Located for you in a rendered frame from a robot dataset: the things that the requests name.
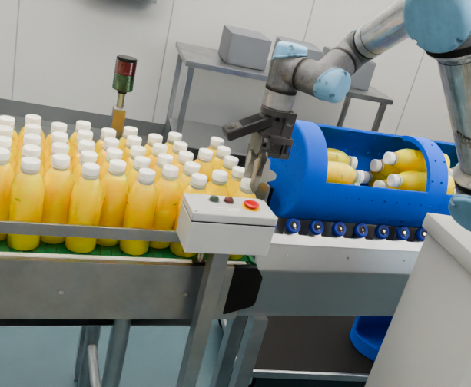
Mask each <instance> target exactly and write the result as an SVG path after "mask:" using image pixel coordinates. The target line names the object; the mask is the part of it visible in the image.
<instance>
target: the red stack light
mask: <svg viewBox="0 0 471 387"><path fill-rule="evenodd" d="M136 68H137V62H136V63H127V62H123V61H119V60H118V59H117V58H116V62H115V67H114V72H115V73H117V74H121V75H125V76H135V73H136Z"/></svg>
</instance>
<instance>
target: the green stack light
mask: <svg viewBox="0 0 471 387"><path fill-rule="evenodd" d="M134 78H135V76H125V75H121V74H117V73H115V72H114V77H113V83H112V87H113V89H115V90H117V91H123V92H132V91H133V87H134Z"/></svg>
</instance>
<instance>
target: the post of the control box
mask: <svg viewBox="0 0 471 387"><path fill-rule="evenodd" d="M229 255H230V254H214V253H208V254H207V259H206V263H205V267H204V272H203V276H202V280H201V285H200V289H199V292H198V295H197V302H196V305H195V308H194V314H193V318H192V321H191V327H190V330H189V334H188V338H187V343H186V346H185V350H184V356H183V359H182V363H181V369H180V372H179V376H178V379H177V385H176V387H196V384H197V378H198V375H199V371H200V368H201V363H202V360H203V357H204V351H205V348H206V345H207V339H208V336H209V333H210V330H211V324H212V321H213V318H214V312H215V309H216V305H217V301H218V297H219V294H220V291H221V285H222V282H223V278H224V274H225V270H226V267H227V261H228V258H229Z"/></svg>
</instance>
